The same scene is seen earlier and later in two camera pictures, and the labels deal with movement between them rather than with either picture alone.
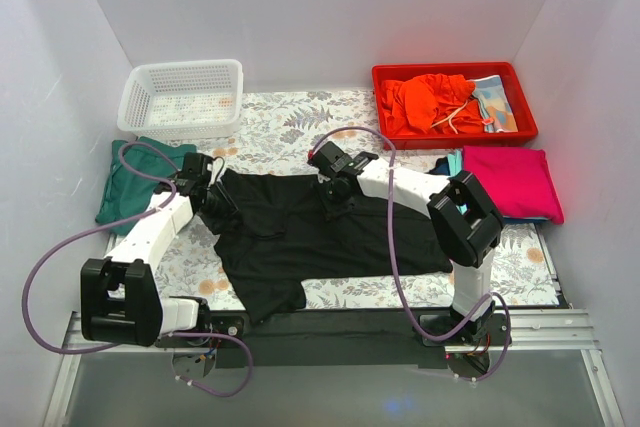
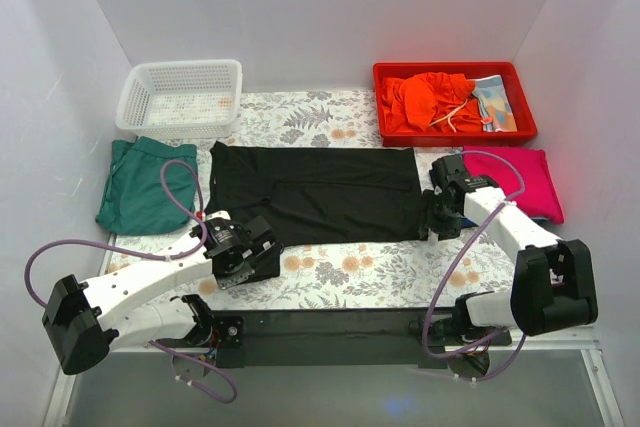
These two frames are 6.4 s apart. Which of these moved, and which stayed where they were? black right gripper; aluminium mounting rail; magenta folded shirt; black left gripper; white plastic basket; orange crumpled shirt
Moved: black right gripper; black left gripper
Stayed: orange crumpled shirt; magenta folded shirt; aluminium mounting rail; white plastic basket
